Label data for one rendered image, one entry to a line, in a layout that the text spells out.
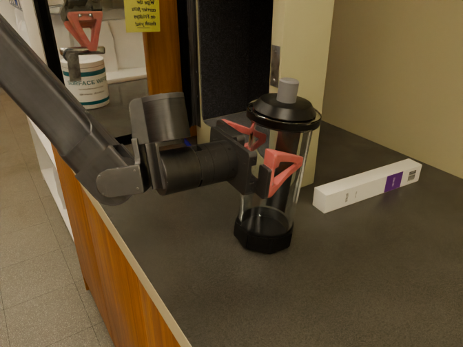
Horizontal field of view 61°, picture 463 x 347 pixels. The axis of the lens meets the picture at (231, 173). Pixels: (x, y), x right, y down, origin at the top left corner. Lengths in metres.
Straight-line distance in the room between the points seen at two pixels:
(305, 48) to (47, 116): 0.43
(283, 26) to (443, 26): 0.43
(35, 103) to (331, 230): 0.50
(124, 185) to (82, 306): 1.51
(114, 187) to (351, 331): 0.35
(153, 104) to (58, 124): 0.12
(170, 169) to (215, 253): 0.21
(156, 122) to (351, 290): 0.36
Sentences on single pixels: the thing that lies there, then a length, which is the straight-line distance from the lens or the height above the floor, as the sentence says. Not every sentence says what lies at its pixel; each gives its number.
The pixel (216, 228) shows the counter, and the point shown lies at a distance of 0.70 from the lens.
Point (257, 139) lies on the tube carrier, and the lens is 0.56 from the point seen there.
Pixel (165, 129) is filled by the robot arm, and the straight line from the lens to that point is 0.48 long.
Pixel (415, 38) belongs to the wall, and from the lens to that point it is 1.04.
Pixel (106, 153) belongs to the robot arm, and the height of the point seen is 1.15.
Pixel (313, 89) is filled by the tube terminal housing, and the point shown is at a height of 1.15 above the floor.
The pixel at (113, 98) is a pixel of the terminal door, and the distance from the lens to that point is 0.89.
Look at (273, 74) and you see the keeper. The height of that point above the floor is 1.19.
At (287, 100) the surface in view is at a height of 1.19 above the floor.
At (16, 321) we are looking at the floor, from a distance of 2.02.
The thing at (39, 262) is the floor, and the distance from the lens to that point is 2.28.
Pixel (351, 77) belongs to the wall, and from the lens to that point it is 1.16.
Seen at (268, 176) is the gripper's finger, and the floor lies 1.11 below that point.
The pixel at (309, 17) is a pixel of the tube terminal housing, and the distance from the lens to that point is 0.72.
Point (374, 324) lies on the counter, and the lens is 0.58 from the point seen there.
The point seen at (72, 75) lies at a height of 1.17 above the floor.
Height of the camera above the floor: 1.36
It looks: 28 degrees down
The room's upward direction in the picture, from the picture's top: straight up
